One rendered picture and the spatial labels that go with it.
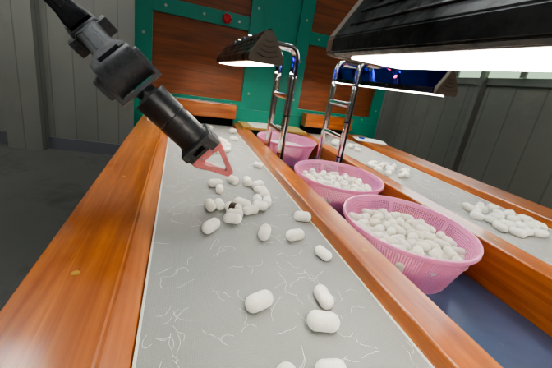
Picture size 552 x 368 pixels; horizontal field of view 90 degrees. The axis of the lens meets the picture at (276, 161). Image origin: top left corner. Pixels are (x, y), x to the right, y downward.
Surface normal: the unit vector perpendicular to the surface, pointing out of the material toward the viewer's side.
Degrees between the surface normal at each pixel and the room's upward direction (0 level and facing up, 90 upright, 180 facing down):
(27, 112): 90
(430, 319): 0
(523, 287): 90
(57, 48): 90
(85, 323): 0
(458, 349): 0
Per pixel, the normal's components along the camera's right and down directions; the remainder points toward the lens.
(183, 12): 0.32, 0.32
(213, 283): 0.15, -0.95
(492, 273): -0.94, -0.05
